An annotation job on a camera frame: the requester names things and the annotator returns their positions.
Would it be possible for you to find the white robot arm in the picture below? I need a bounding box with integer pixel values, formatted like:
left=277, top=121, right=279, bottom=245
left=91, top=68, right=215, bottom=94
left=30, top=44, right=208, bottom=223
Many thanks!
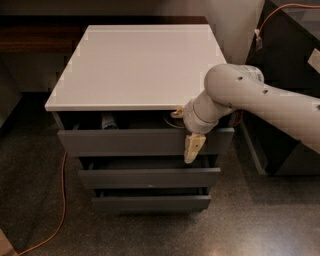
left=171, top=64, right=320, bottom=164

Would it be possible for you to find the blue plastic water bottle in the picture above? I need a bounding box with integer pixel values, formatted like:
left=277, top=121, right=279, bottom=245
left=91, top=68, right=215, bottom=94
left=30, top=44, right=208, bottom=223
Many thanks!
left=101, top=112, right=118, bottom=130

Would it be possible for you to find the white-top grey drawer cabinet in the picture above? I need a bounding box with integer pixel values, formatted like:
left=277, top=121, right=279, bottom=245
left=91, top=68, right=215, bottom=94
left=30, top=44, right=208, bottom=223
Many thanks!
left=44, top=23, right=247, bottom=216

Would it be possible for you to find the grey top drawer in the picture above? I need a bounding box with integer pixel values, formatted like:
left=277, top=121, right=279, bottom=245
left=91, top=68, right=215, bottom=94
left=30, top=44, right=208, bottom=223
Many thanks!
left=57, top=111, right=236, bottom=158

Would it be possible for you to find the white ceramic bowl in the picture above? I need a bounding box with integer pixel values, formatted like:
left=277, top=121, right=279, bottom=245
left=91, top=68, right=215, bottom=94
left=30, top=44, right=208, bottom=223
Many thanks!
left=163, top=112, right=185, bottom=129

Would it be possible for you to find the orange floor cable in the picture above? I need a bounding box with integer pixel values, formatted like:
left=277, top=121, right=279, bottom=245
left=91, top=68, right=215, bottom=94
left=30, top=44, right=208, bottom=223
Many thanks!
left=16, top=151, right=68, bottom=256

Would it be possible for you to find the orange cable with connector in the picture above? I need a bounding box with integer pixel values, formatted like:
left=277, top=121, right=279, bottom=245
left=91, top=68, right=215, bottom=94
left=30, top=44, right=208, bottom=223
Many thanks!
left=233, top=3, right=320, bottom=128

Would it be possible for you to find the grey bottom drawer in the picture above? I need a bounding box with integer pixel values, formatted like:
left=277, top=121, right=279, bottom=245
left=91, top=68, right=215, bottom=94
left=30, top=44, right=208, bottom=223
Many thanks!
left=92, top=188, right=211, bottom=214

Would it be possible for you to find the grey middle drawer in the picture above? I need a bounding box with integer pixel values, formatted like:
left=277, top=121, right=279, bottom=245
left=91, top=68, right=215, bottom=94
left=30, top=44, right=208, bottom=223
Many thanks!
left=78, top=156, right=221, bottom=189

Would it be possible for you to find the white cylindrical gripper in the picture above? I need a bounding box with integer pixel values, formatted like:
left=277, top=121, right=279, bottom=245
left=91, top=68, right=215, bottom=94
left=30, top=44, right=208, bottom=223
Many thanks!
left=170, top=90, right=234, bottom=164

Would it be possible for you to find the dark wooden bench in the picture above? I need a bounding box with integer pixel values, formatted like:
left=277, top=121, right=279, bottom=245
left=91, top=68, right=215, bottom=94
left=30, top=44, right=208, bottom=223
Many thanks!
left=0, top=15, right=208, bottom=53

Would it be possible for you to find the grey drawer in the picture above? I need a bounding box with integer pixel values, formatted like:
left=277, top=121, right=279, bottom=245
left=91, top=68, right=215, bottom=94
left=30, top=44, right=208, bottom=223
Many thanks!
left=92, top=188, right=211, bottom=214
left=78, top=156, right=221, bottom=189
left=57, top=111, right=236, bottom=158

